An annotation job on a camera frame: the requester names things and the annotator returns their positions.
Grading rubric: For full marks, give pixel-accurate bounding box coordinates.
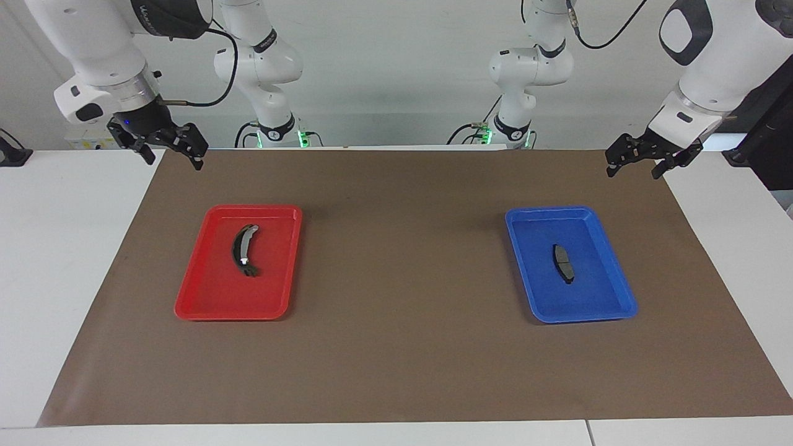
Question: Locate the brown paper table mat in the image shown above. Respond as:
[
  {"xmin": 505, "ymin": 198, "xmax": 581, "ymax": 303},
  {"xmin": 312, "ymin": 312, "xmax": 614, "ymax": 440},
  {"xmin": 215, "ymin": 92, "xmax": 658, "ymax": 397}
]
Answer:
[{"xmin": 37, "ymin": 147, "xmax": 793, "ymax": 428}]

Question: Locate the grey brake pad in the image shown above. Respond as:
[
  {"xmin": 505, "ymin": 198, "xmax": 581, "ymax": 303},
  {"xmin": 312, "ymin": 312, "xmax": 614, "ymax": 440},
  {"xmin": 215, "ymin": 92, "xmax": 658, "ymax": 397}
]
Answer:
[{"xmin": 553, "ymin": 243, "xmax": 576, "ymax": 285}]

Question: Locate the blue plastic tray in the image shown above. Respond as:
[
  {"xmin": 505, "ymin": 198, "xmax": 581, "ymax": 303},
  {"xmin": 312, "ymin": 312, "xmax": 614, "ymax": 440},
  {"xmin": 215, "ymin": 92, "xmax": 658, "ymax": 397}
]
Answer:
[{"xmin": 504, "ymin": 206, "xmax": 639, "ymax": 324}]

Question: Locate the red plastic tray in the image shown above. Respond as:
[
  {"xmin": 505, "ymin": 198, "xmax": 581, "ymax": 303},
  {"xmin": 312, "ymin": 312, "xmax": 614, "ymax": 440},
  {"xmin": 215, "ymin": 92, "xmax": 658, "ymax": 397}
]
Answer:
[{"xmin": 174, "ymin": 204, "xmax": 304, "ymax": 321}]

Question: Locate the black base cable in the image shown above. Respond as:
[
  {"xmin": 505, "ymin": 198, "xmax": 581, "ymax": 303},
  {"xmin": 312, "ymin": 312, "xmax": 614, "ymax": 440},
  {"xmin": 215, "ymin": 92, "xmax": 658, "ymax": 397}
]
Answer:
[
  {"xmin": 447, "ymin": 93, "xmax": 504, "ymax": 147},
  {"xmin": 234, "ymin": 120, "xmax": 262, "ymax": 149}
]

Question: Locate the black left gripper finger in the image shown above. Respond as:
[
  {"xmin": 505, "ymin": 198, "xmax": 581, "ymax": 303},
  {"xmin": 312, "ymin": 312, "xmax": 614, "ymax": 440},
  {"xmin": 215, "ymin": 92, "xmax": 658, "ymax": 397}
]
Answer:
[
  {"xmin": 606, "ymin": 138, "xmax": 630, "ymax": 179},
  {"xmin": 651, "ymin": 155, "xmax": 680, "ymax": 181}
]

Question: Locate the curved brake shoe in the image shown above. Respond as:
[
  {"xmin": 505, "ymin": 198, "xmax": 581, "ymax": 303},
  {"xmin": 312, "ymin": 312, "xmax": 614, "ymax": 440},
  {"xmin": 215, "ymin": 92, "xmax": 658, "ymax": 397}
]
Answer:
[{"xmin": 232, "ymin": 224, "xmax": 261, "ymax": 278}]

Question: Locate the white box with yellow label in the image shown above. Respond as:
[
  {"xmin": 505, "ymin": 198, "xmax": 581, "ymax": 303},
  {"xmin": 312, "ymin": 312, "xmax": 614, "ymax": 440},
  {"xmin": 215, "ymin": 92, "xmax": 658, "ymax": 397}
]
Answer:
[{"xmin": 64, "ymin": 126, "xmax": 116, "ymax": 151}]

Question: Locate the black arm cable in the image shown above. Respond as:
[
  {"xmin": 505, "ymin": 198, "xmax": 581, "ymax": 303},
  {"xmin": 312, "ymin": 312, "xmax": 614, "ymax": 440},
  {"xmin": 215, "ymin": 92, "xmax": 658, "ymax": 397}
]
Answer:
[
  {"xmin": 158, "ymin": 25, "xmax": 240, "ymax": 108},
  {"xmin": 565, "ymin": 0, "xmax": 649, "ymax": 50}
]

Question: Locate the black stand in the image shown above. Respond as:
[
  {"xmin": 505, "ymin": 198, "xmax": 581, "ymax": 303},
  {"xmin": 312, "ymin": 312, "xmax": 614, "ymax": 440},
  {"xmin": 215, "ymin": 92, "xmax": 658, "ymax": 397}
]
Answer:
[{"xmin": 0, "ymin": 128, "xmax": 33, "ymax": 167}]

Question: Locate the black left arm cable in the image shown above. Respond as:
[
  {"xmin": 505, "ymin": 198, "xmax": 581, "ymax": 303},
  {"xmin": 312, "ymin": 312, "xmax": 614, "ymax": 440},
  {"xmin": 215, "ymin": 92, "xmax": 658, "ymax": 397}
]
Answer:
[{"xmin": 565, "ymin": 0, "xmax": 649, "ymax": 50}]

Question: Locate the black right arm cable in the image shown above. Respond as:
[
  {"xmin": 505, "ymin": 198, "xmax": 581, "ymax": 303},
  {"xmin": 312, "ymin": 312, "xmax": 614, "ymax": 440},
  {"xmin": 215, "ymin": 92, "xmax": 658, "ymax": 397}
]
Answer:
[{"xmin": 158, "ymin": 25, "xmax": 240, "ymax": 108}]

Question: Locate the black equipment frame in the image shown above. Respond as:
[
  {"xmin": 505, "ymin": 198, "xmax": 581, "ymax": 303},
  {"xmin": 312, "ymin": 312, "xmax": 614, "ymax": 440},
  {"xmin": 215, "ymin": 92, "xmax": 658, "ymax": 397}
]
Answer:
[{"xmin": 722, "ymin": 55, "xmax": 793, "ymax": 193}]

